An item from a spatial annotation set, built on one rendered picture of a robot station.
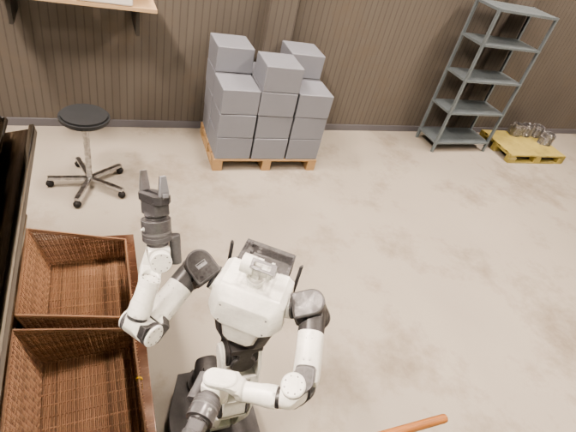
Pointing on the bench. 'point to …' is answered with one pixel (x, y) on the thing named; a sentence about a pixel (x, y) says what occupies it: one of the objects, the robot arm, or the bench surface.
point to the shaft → (419, 424)
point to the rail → (15, 233)
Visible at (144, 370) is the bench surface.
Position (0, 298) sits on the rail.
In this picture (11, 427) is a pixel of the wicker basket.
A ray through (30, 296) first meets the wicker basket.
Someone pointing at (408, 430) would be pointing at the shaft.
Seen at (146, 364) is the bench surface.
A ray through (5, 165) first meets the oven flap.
